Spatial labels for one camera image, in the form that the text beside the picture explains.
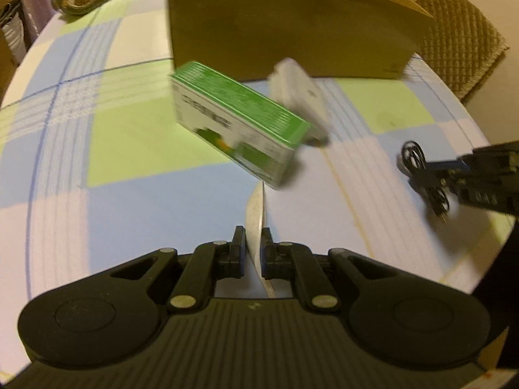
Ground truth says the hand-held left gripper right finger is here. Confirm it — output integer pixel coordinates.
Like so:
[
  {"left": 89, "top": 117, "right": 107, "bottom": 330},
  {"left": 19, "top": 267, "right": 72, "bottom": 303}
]
[{"left": 261, "top": 228, "right": 400, "bottom": 312}]

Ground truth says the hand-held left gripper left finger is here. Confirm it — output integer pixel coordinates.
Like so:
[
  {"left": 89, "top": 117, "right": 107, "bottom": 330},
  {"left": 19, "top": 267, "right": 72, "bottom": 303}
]
[{"left": 109, "top": 227, "right": 247, "bottom": 313}]

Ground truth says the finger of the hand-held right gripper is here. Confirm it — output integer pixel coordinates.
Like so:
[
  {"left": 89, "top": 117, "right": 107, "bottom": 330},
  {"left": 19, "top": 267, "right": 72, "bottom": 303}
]
[
  {"left": 409, "top": 175, "right": 461, "bottom": 198},
  {"left": 424, "top": 157, "right": 473, "bottom": 176}
]

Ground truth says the black cable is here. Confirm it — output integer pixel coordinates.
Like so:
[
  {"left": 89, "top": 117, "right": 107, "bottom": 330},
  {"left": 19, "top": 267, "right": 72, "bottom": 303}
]
[{"left": 399, "top": 140, "right": 452, "bottom": 225}]

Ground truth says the white plastic spoon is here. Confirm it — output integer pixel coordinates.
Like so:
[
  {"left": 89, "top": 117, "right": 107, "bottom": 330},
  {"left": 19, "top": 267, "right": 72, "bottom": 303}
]
[{"left": 245, "top": 180, "right": 276, "bottom": 298}]

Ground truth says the brown cardboard box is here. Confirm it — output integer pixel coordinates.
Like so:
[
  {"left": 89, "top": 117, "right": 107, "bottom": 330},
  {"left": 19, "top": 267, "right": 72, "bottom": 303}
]
[{"left": 167, "top": 0, "right": 434, "bottom": 81}]

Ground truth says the checkered tablecloth desktop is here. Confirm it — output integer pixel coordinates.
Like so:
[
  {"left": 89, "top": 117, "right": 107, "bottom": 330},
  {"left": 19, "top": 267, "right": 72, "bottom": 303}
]
[{"left": 0, "top": 0, "right": 515, "bottom": 373}]

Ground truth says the quilted beige chair cushion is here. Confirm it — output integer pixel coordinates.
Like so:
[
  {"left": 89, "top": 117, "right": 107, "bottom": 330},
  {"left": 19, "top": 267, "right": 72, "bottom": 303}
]
[{"left": 414, "top": 0, "right": 511, "bottom": 104}]

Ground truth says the green and white box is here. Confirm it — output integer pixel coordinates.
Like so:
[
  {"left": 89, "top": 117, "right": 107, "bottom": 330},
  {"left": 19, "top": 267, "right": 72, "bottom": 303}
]
[{"left": 168, "top": 61, "right": 313, "bottom": 190}]

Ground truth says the white square lidded container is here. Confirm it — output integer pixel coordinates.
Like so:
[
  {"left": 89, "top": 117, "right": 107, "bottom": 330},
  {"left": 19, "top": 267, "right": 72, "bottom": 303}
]
[{"left": 268, "top": 57, "right": 331, "bottom": 147}]

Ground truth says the black and white striped bag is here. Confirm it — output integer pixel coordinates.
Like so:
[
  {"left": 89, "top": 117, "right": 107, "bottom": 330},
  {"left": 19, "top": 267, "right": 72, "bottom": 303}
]
[{"left": 0, "top": 0, "right": 32, "bottom": 65}]

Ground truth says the pale curtain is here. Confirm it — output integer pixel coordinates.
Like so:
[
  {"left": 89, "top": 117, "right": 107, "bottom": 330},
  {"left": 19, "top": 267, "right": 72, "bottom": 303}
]
[{"left": 12, "top": 0, "right": 67, "bottom": 49}]

